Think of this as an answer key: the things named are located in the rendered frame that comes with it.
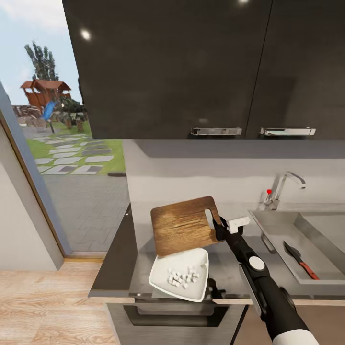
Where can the cutting board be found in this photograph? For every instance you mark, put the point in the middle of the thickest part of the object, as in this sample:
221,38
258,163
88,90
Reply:
184,226

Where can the parer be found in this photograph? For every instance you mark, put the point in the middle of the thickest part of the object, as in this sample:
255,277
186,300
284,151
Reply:
302,263

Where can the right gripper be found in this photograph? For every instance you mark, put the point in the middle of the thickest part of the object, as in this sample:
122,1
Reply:
222,233

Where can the bowl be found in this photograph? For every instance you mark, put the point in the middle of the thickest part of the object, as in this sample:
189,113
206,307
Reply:
181,263

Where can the drop in sink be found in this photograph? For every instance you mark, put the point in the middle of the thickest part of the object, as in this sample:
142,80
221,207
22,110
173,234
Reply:
317,237

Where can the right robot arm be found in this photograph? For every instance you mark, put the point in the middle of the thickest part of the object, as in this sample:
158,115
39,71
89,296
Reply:
273,304

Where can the fixed window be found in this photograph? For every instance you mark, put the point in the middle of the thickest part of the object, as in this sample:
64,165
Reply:
80,183

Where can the dishwasher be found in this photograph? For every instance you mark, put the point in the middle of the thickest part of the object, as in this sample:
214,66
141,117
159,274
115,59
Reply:
175,323

